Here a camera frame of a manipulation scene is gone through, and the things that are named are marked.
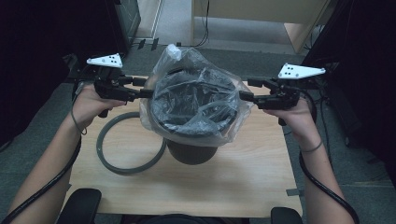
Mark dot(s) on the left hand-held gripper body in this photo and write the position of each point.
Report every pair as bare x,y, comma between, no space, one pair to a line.
109,84

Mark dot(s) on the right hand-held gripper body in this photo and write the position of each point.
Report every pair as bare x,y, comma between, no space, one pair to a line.
283,96

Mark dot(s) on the clear plastic bag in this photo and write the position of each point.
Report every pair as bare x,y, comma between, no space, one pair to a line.
196,62

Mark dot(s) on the dark grey trash can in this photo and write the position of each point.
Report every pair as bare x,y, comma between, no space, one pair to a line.
191,154

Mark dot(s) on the person's right hand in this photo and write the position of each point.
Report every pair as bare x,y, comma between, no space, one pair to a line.
300,119

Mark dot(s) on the person's left hand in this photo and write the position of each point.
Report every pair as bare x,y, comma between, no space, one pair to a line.
87,107

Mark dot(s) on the black stand base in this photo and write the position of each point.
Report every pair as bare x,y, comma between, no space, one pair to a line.
77,73

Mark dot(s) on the black cabinet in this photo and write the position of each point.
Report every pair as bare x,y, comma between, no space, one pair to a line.
124,25

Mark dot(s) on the thin wrist band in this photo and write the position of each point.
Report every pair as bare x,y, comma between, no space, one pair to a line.
313,149

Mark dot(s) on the beige wooden desk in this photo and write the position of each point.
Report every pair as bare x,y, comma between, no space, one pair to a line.
264,9

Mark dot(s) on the grey floor tape piece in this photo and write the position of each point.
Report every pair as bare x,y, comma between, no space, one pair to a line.
294,192

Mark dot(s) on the black chair armrest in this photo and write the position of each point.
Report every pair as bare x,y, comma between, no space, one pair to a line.
82,205
286,216

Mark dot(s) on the black stand with base plate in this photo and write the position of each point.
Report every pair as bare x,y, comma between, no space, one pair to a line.
330,37

